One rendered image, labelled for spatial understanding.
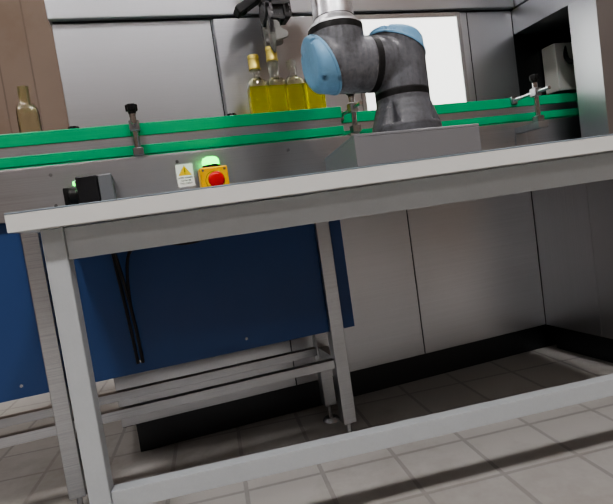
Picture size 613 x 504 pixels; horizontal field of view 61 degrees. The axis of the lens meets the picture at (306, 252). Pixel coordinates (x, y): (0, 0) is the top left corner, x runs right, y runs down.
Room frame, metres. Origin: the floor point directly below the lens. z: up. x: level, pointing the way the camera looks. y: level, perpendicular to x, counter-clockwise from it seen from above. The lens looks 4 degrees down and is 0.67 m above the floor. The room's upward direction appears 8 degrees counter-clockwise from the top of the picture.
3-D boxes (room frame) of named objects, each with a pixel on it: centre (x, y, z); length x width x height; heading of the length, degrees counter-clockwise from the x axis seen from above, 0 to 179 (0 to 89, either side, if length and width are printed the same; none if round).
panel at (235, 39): (1.81, -0.24, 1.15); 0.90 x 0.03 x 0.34; 107
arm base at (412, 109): (1.14, -0.26, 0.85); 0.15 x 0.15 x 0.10
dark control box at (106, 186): (1.25, 0.48, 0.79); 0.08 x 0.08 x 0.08; 17
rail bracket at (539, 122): (1.71, -0.80, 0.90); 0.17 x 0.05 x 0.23; 17
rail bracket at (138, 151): (1.31, 0.38, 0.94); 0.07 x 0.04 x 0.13; 17
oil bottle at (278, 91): (1.59, 0.02, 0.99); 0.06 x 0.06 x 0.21; 17
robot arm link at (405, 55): (1.14, -0.25, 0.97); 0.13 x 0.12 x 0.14; 107
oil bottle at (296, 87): (1.61, -0.04, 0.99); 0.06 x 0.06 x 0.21; 16
